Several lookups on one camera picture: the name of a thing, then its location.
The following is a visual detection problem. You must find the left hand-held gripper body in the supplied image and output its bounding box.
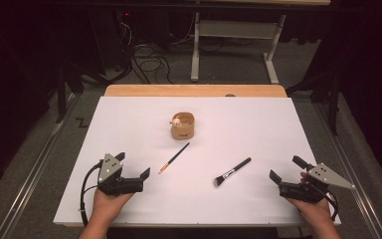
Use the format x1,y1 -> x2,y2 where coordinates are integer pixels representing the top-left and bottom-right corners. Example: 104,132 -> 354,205
96,152 -> 145,197

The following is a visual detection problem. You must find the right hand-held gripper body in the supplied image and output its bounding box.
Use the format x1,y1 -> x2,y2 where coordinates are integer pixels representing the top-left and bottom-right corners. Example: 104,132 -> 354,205
278,161 -> 357,204

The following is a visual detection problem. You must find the thin black makeup brush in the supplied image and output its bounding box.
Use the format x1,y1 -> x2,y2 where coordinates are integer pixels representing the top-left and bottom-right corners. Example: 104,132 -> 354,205
157,141 -> 191,175

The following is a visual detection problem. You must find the wide black makeup brush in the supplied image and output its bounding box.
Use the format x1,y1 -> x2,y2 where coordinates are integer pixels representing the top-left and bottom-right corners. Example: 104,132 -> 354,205
213,156 -> 253,188

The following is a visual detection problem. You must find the round wooden brush holder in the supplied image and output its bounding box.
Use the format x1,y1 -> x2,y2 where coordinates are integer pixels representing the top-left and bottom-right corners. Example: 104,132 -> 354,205
170,112 -> 196,140

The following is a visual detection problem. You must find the person's left hand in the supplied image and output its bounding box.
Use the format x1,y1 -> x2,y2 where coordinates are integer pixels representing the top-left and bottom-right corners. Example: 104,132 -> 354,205
92,188 -> 135,220

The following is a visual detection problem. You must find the person's right hand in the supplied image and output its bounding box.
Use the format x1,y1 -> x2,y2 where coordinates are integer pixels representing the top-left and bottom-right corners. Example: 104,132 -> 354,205
286,171 -> 333,228

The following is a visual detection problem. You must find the white table board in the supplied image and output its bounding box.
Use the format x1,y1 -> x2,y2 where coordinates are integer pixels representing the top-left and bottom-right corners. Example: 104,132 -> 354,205
53,96 -> 342,228

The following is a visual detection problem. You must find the black metal stand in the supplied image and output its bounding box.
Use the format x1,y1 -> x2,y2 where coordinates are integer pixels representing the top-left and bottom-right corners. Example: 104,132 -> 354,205
286,71 -> 341,136
54,63 -> 85,124

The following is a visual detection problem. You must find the light wooden table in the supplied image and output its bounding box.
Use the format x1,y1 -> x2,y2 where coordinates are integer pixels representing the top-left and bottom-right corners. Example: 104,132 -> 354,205
103,84 -> 287,99

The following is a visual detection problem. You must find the white-framed desk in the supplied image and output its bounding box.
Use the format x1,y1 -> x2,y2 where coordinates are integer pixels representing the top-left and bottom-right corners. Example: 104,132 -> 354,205
189,0 -> 332,85

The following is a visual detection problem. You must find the dark device with red light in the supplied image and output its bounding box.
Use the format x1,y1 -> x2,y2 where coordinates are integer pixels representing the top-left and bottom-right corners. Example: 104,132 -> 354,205
112,9 -> 137,68

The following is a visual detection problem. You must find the metal floor rail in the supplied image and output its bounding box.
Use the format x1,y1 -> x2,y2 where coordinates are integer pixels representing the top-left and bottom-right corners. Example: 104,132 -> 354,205
0,94 -> 78,239
313,103 -> 382,239

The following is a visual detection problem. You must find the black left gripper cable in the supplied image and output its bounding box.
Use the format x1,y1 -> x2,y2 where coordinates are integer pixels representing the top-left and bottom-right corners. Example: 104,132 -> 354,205
80,160 -> 104,228

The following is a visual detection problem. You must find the tangle of black floor cables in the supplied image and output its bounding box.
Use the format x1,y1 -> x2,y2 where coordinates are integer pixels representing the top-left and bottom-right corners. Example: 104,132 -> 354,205
117,19 -> 176,86

